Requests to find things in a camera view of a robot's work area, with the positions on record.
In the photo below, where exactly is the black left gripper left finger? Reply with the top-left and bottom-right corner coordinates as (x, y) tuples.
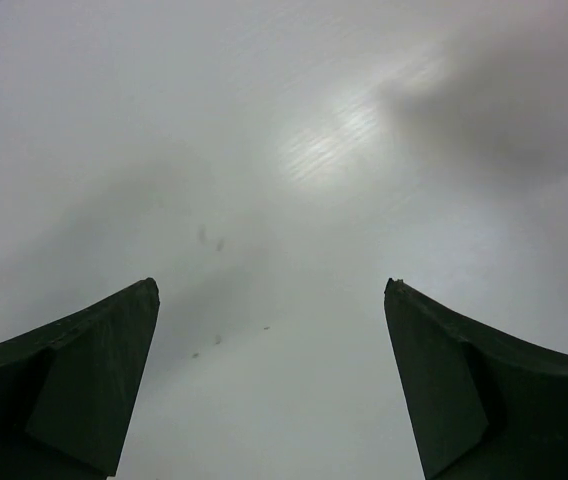
(0, 278), (160, 479)

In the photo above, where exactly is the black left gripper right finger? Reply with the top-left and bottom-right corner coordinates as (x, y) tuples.
(384, 279), (568, 479)

